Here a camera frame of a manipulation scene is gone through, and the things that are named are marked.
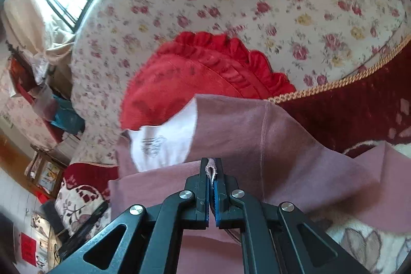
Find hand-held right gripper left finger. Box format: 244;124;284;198
48;158;211;274

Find pink garment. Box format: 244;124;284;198
107;93;411;274

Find teal bag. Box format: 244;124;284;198
50;94;86;135

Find red paper sheet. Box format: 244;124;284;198
20;232;38;266

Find red cloth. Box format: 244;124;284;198
8;57;35;102

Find beige curtain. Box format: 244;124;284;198
2;0;78;54

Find red ruffled pillow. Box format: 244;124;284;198
119;31;296;131

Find red and white plush blanket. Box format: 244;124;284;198
54;43;411;274

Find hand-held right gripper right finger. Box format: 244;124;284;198
211;158;370;274

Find wooden framed picture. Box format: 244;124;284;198
26;149;65;195

